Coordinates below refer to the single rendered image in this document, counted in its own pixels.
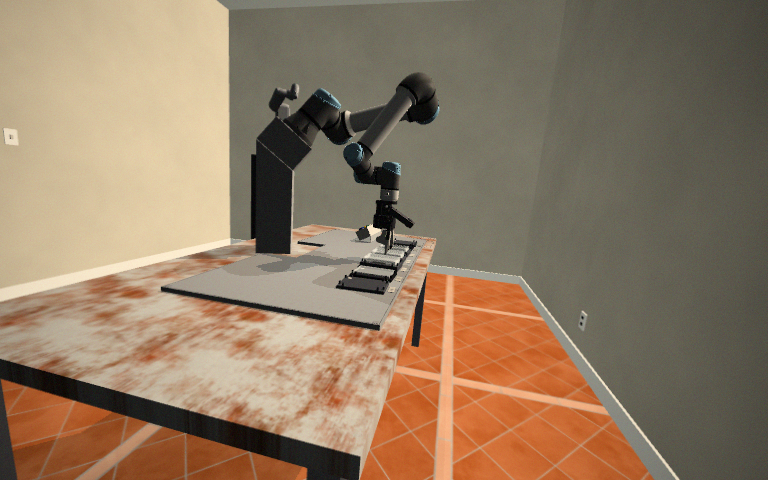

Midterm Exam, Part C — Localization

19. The beige operator panel with colored buttons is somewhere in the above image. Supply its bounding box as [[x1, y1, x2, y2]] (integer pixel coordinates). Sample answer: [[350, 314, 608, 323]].
[[355, 224, 381, 243]]

